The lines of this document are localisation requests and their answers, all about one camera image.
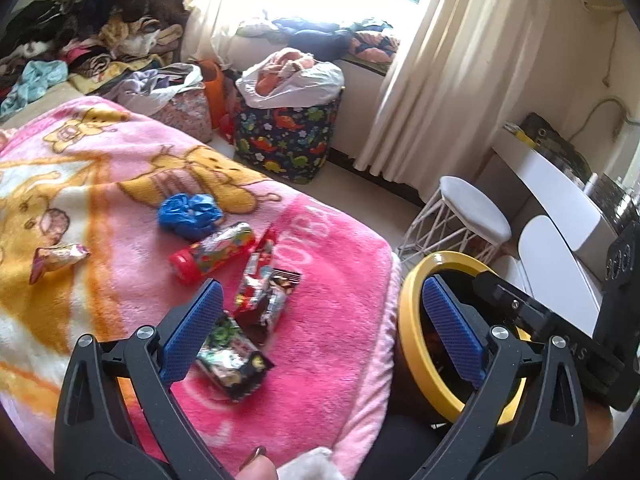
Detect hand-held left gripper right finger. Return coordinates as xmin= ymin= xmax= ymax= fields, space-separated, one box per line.
xmin=422 ymin=275 xmax=591 ymax=480

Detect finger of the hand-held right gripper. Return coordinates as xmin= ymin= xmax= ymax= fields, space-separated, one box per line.
xmin=472 ymin=272 xmax=596 ymax=361

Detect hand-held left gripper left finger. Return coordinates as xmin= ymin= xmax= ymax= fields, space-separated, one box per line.
xmin=53 ymin=279 xmax=236 ymax=480

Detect yellow rimmed black trash bin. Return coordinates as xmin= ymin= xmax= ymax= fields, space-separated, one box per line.
xmin=390 ymin=251 xmax=533 ymax=431

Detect dark printed snack wrapper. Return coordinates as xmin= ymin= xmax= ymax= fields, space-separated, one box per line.
xmin=195 ymin=310 xmax=276 ymax=402

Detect red cylindrical snack can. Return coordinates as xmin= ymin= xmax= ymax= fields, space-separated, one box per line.
xmin=168 ymin=222 xmax=256 ymax=287

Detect red snack wrapper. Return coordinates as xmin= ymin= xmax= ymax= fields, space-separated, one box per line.
xmin=234 ymin=227 xmax=290 ymax=347

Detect black small snack wrapper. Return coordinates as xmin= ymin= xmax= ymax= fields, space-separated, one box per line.
xmin=270 ymin=267 xmax=304 ymax=292

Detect blue plastic bag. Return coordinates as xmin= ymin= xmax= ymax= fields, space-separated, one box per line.
xmin=157 ymin=192 xmax=224 ymax=241

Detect pink candy wrapper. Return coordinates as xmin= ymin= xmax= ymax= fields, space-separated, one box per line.
xmin=28 ymin=242 xmax=91 ymax=285

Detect person's right forearm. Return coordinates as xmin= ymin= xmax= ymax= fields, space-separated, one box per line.
xmin=580 ymin=400 xmax=617 ymax=466

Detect person's left hand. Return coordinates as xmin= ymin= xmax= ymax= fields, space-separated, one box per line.
xmin=239 ymin=447 xmax=278 ymax=480

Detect white chair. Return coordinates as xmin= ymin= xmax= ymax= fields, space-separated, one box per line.
xmin=517 ymin=215 xmax=603 ymax=336

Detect white round stool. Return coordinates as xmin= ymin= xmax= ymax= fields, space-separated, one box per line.
xmin=397 ymin=176 xmax=513 ymax=263

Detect white desk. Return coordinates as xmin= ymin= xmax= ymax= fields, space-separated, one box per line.
xmin=492 ymin=125 xmax=621 ymax=251

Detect pink cartoon printed blanket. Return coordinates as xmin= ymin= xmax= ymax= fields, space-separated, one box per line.
xmin=0 ymin=96 xmax=403 ymax=480

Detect person's dark pants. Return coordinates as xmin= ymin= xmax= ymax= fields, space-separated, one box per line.
xmin=347 ymin=402 xmax=461 ymax=480

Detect dark patterned bag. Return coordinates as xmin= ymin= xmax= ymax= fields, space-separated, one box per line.
xmin=520 ymin=112 xmax=593 ymax=181

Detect yellow box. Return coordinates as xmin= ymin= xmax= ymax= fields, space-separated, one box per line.
xmin=502 ymin=122 xmax=538 ymax=148

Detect white fluffy cloth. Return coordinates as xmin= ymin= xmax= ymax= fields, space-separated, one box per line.
xmin=277 ymin=447 xmax=346 ymax=480

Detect dinosaur print storage bag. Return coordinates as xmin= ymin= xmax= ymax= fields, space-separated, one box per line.
xmin=234 ymin=87 xmax=343 ymax=186

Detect floral storage bag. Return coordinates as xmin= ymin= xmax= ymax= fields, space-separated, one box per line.
xmin=150 ymin=87 xmax=213 ymax=143

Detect wide cream curtain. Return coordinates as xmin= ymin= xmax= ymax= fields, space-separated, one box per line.
xmin=352 ymin=0 xmax=551 ymax=196

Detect orange bag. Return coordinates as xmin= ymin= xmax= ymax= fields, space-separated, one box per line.
xmin=197 ymin=59 xmax=227 ymax=128

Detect large white plastic liner bag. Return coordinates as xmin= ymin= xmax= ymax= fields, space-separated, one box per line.
xmin=235 ymin=57 xmax=346 ymax=109

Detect bed with beige sheet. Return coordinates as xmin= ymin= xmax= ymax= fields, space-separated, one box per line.
xmin=0 ymin=80 xmax=121 ymax=126

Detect orange cloth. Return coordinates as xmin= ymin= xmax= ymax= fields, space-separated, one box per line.
xmin=255 ymin=47 xmax=316 ymax=96

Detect light blue cloth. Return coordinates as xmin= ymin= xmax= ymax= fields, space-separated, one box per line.
xmin=0 ymin=60 xmax=68 ymax=118

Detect heap of windowsill clothes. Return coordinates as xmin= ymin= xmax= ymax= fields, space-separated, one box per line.
xmin=235 ymin=15 xmax=401 ymax=66

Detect narrow cream curtain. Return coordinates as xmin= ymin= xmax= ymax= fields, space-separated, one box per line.
xmin=182 ymin=0 xmax=241 ymax=66

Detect pile of clothes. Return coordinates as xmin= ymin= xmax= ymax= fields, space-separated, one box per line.
xmin=0 ymin=0 xmax=193 ymax=106

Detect wall cable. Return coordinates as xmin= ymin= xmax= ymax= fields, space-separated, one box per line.
xmin=570 ymin=97 xmax=631 ymax=141

